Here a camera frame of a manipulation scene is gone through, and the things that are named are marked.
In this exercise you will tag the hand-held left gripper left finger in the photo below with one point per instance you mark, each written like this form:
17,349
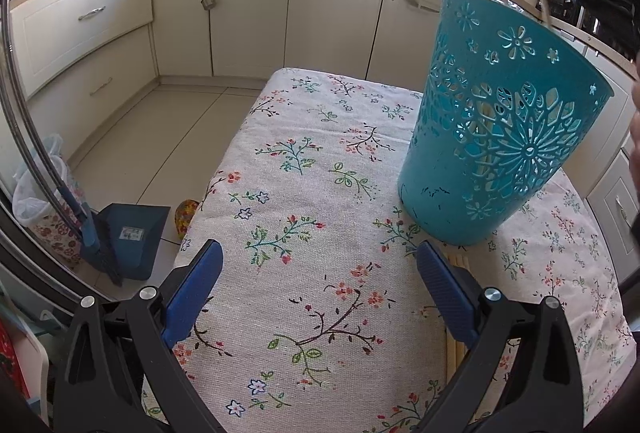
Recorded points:
195,293

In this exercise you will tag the red patterned bag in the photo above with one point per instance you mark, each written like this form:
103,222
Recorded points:
10,353

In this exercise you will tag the teal perforated plastic basket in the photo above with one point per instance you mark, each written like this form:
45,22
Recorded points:
440,193

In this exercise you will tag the floral tablecloth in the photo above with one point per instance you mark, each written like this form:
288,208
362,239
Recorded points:
310,193

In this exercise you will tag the small hanging metal cup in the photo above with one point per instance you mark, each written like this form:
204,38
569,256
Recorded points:
208,3

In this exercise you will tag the floral waste bin with bag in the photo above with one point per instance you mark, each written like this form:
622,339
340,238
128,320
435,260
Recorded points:
35,208

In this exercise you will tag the yellow patterned ball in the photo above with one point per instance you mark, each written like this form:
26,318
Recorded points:
186,215

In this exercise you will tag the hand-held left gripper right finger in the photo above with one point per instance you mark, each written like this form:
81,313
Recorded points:
450,293

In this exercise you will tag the row of wooden chopsticks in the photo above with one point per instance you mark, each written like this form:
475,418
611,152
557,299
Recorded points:
456,358

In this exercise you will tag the person's right hand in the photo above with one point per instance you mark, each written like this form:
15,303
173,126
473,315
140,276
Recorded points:
636,108

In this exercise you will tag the blue dustpan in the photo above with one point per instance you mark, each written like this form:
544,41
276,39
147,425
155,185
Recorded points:
135,233

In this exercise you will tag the cream kitchen cabinets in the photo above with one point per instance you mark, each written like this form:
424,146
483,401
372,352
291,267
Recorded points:
250,13

